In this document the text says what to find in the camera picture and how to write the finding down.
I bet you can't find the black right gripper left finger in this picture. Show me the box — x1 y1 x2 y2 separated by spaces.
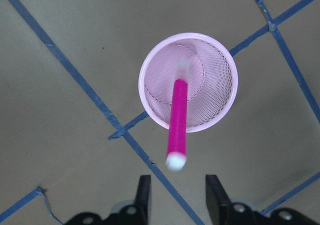
134 175 152 225

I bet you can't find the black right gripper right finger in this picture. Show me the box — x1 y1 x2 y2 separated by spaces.
205 174 231 225

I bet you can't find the pink mesh cup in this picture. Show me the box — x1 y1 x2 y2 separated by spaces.
138 32 238 133

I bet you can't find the pink pen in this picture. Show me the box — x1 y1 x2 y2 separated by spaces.
165 58 190 172

